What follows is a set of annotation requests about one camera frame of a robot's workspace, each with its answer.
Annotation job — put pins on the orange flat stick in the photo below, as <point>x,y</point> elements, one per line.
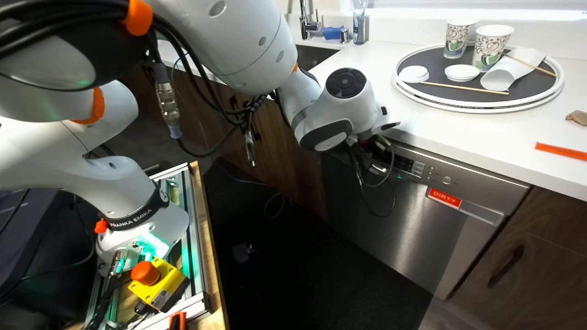
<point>560,151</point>

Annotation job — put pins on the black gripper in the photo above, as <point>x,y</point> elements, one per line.
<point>369,142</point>

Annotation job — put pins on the clear dish soap bottle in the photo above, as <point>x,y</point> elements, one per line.
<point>360,25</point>

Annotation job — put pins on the wooden chopstick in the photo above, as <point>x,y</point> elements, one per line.
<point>465,89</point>
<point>532,65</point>

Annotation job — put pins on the yellow emergency stop box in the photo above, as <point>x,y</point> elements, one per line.
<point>156,285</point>

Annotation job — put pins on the small brown piece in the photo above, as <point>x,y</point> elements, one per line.
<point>578,118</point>

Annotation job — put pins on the black bag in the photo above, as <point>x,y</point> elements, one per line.
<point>37,245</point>

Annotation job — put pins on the small white bowl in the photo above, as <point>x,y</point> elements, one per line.
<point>463,72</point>
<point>413,74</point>

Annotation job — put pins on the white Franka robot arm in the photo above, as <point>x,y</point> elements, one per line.
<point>232,38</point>

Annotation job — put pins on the red dishwasher sticker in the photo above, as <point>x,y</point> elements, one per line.
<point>444,199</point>

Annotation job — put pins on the stainless steel dishwasher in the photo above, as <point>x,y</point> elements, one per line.
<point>415,239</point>

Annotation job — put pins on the round black white tray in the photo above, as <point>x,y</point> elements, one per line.
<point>538,93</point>

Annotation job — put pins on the wooden framed robot stand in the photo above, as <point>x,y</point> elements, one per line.
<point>204,245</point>

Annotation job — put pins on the chrome kitchen faucet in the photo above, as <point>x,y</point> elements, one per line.
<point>305,21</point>

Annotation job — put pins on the long white dish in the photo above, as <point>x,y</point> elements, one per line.
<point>510,72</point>

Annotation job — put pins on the stainless steel sink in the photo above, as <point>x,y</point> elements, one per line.
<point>314,56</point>

